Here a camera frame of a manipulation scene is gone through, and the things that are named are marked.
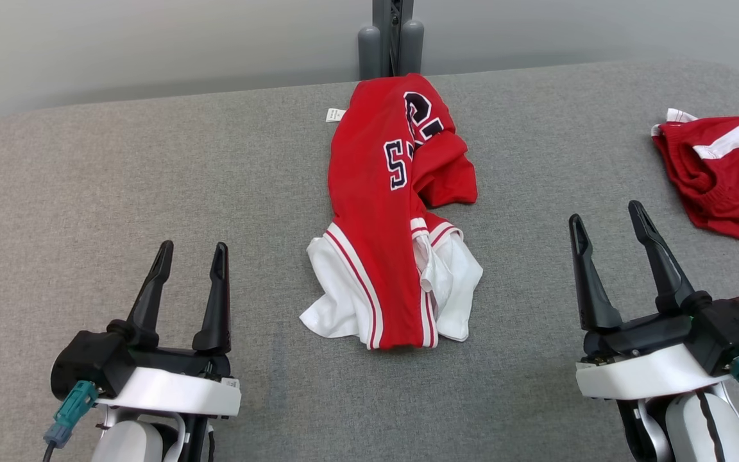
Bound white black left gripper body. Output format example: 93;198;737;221
97;324;242;418

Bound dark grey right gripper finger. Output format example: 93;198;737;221
628;200;713;315
568;214;624;332

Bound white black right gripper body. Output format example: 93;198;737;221
575;314;729;400

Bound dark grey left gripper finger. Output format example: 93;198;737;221
192;242;232;355
127;241;174;348

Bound red shorts with white stripe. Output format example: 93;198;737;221
650;108;739;254

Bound red white number jersey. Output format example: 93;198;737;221
299;73;484;350

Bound teal left camera connector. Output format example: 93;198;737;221
44;380;98;449

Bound grey metal partition post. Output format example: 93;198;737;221
357;0;425;81

